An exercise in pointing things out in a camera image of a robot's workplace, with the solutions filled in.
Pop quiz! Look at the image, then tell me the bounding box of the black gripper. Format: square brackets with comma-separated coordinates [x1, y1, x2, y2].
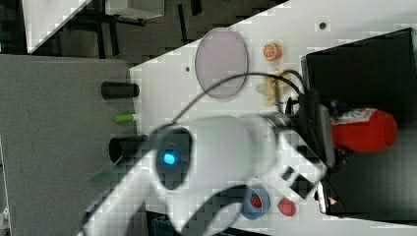
[298, 88, 336, 169]

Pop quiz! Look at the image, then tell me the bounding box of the red plush ketchup bottle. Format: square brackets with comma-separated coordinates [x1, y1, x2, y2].
[330, 108, 398, 152]

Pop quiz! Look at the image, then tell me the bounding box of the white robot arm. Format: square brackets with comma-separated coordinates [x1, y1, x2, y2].
[81, 90, 334, 236]

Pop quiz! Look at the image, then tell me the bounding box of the silver black toaster oven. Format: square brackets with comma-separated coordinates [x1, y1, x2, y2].
[302, 28, 416, 225]

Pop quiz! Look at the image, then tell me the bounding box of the peeled banana toy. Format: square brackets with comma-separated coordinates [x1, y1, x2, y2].
[256, 77, 288, 106]

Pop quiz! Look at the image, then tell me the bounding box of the orange slice toy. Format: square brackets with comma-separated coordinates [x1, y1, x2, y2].
[263, 42, 282, 61]

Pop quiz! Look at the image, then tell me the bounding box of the strawberry toy on table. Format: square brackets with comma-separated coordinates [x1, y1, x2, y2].
[277, 199, 296, 216]

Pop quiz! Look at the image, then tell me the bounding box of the strawberry toy in cup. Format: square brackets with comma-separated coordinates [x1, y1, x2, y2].
[250, 197, 262, 208]

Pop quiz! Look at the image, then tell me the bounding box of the blue cup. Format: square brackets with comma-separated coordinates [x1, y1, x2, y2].
[242, 185, 270, 220]

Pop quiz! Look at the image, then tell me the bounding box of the grey round plate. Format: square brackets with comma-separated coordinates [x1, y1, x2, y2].
[195, 28, 249, 99]

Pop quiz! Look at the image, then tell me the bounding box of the green toy vegetable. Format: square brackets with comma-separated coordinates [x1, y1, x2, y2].
[115, 114, 136, 123]

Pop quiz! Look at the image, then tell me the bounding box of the green slotted spatula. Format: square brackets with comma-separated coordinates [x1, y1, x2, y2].
[89, 158, 122, 186]

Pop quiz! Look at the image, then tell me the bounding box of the black cable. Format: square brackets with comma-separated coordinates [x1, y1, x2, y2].
[156, 69, 308, 132]

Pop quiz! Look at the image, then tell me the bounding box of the black cylinder post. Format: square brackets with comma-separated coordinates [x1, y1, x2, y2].
[101, 82, 140, 99]

